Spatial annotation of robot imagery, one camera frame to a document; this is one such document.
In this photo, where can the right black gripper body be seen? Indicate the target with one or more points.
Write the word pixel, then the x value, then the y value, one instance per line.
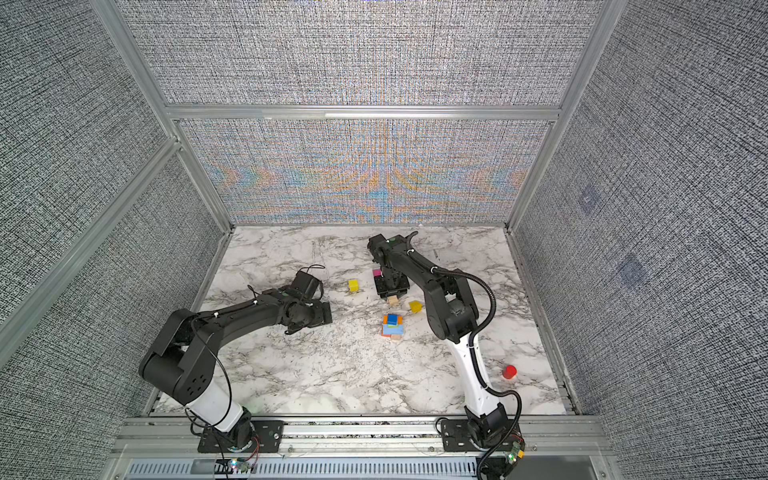
pixel 390 284

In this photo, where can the red wood cylinder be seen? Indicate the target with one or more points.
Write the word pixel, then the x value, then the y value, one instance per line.
pixel 510 372

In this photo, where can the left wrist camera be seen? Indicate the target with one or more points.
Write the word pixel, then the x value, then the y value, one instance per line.
pixel 305 286

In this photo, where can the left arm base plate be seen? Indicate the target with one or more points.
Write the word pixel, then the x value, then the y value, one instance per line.
pixel 262 435

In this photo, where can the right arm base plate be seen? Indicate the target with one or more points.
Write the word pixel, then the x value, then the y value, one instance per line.
pixel 456 436

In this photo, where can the light blue wood block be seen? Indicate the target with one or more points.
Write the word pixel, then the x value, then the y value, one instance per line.
pixel 396 330

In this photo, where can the orange wood block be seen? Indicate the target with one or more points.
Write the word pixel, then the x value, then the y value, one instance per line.
pixel 389 326

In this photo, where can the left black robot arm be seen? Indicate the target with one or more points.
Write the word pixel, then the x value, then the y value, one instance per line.
pixel 182 359

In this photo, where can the aluminium mounting rail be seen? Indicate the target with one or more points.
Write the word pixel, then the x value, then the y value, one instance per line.
pixel 367 436

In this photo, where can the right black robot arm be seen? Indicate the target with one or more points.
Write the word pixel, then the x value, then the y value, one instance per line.
pixel 458 307

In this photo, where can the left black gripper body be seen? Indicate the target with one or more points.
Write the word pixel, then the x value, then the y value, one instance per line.
pixel 314 315

